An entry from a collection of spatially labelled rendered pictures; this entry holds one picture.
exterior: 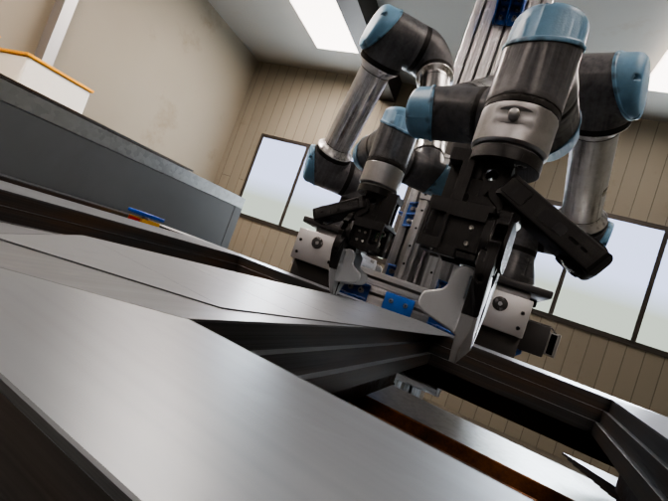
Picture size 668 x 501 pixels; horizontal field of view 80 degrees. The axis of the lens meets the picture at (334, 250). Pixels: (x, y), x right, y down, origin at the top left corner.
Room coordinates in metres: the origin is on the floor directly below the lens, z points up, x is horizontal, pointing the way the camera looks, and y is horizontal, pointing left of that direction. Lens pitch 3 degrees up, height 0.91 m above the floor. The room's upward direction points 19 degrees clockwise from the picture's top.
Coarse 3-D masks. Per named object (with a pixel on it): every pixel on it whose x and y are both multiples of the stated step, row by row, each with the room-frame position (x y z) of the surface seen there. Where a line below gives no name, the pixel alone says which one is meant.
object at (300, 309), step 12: (192, 264) 0.40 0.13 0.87; (204, 264) 0.44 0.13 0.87; (216, 276) 0.37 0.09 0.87; (228, 276) 0.40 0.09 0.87; (240, 276) 0.44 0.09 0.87; (240, 288) 0.34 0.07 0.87; (252, 288) 0.38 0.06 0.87; (264, 288) 0.41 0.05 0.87; (276, 300) 0.35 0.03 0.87; (288, 300) 0.38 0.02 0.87; (300, 312) 0.33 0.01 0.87; (312, 312) 0.36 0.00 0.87; (324, 312) 0.39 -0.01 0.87; (348, 324) 0.37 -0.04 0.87
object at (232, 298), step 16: (96, 240) 0.33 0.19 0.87; (128, 256) 0.30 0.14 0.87; (144, 256) 0.33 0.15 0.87; (160, 256) 0.37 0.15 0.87; (160, 272) 0.28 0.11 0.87; (176, 272) 0.31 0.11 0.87; (192, 272) 0.34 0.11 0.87; (192, 288) 0.26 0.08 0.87; (208, 288) 0.28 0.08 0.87; (224, 288) 0.31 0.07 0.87; (224, 304) 0.25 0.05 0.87; (240, 304) 0.27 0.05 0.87; (256, 304) 0.29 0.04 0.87; (272, 304) 0.32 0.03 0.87
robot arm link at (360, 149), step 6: (366, 138) 0.79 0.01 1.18; (360, 144) 0.81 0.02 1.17; (366, 144) 0.77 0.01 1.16; (354, 150) 0.85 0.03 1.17; (360, 150) 0.81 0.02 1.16; (366, 150) 0.77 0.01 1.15; (354, 156) 0.85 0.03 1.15; (360, 156) 0.81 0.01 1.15; (366, 156) 0.79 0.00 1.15; (414, 156) 0.81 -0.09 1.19; (354, 162) 0.86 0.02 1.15; (360, 162) 0.83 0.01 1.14; (360, 168) 0.86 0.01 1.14; (408, 168) 0.81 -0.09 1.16
